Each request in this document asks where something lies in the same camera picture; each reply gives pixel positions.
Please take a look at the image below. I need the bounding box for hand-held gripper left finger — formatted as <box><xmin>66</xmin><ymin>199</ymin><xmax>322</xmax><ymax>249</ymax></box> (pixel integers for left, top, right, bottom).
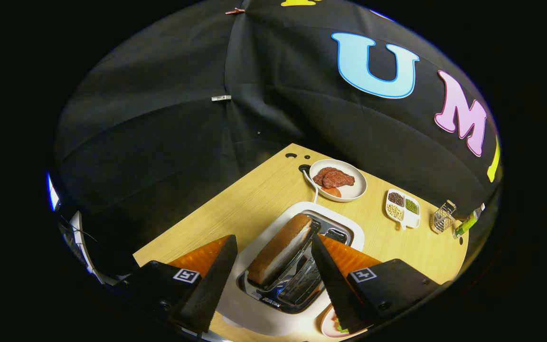
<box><xmin>114</xmin><ymin>234</ymin><xmax>238</xmax><ymax>333</ymax></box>

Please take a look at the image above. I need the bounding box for grey round plate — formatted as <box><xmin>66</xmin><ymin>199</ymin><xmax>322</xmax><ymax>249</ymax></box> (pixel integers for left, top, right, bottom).
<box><xmin>309</xmin><ymin>159</ymin><xmax>368</xmax><ymax>203</ymax></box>

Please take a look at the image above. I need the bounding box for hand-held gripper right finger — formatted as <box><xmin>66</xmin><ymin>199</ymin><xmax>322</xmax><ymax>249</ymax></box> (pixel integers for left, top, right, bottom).
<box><xmin>311</xmin><ymin>234</ymin><xmax>445</xmax><ymax>333</ymax></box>

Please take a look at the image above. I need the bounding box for white toaster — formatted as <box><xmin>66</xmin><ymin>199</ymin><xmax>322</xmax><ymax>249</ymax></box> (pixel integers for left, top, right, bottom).
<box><xmin>217</xmin><ymin>201</ymin><xmax>365</xmax><ymax>337</ymax></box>

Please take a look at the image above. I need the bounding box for metal wire holder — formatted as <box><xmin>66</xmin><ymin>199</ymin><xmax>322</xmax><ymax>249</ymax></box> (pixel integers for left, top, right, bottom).
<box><xmin>431</xmin><ymin>200</ymin><xmax>457</xmax><ymax>234</ymax></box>

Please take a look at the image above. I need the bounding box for white toaster cable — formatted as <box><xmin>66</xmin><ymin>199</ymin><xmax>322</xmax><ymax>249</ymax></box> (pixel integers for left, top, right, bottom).
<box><xmin>302</xmin><ymin>169</ymin><xmax>319</xmax><ymax>204</ymax></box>

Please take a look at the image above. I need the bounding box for green drink bottle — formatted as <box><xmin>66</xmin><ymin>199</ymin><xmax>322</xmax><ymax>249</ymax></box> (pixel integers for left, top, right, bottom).
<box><xmin>453</xmin><ymin>203</ymin><xmax>485</xmax><ymax>239</ymax></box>

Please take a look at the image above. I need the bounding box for toasted bread slice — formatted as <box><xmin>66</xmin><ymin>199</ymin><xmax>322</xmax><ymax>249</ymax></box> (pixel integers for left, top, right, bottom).
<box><xmin>247</xmin><ymin>213</ymin><xmax>314</xmax><ymax>286</ymax></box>

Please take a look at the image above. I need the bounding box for pink round plate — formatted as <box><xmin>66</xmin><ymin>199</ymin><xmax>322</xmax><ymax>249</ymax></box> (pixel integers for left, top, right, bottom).
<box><xmin>320</xmin><ymin>304</ymin><xmax>374</xmax><ymax>339</ymax></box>

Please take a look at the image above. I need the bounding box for black backdrop cloth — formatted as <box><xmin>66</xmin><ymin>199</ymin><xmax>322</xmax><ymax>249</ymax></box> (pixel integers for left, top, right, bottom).
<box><xmin>53</xmin><ymin>0</ymin><xmax>504</xmax><ymax>276</ymax></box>

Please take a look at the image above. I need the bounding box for white divided dish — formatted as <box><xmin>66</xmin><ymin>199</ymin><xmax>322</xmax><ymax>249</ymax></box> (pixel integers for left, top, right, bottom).
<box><xmin>385</xmin><ymin>189</ymin><xmax>421</xmax><ymax>230</ymax></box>

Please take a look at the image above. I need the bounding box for brown meat piece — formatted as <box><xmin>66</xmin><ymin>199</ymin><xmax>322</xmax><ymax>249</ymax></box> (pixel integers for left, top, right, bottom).
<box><xmin>312</xmin><ymin>167</ymin><xmax>356</xmax><ymax>189</ymax></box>

